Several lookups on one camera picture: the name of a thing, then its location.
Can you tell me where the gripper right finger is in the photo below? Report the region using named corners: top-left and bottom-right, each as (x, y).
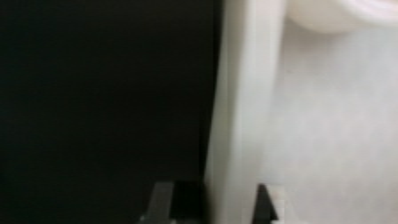
top-left (253, 184), bottom-right (279, 224)

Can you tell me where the white desk top tray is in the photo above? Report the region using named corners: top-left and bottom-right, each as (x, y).
top-left (206, 0), bottom-right (398, 224)

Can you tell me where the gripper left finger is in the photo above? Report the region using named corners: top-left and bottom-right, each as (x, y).
top-left (139, 181), bottom-right (206, 224)

